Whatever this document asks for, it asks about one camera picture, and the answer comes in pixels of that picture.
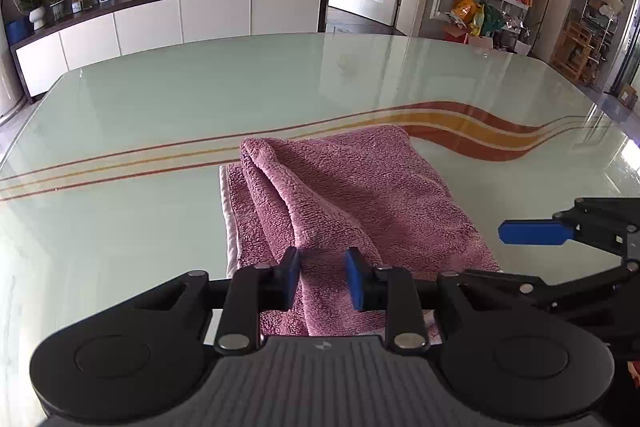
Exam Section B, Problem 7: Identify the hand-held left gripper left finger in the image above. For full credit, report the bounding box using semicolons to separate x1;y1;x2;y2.
131;247;303;355

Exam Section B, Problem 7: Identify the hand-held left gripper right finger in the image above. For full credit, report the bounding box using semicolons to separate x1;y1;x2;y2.
345;247;513;355

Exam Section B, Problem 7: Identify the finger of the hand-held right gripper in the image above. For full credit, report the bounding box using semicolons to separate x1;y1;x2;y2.
498;197;640;259
462;256;640;333

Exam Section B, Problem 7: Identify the pink towel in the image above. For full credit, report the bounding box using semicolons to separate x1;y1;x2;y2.
218;124;502;339

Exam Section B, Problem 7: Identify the wooden chair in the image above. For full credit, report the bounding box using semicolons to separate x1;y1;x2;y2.
552;19;601;82

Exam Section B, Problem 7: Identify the green bag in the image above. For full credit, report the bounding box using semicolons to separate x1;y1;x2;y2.
480;2;506;32

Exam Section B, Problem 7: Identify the metal storage rack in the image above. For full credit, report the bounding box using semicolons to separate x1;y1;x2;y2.
582;0;621;82

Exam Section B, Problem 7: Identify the yellow snack bag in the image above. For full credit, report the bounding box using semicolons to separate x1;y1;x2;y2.
450;0;486;35

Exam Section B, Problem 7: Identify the white television cabinet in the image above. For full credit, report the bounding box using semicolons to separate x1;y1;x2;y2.
10;0;331;100

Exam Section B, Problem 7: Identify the blue storage box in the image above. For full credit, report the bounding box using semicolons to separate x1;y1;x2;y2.
5;17;31;45

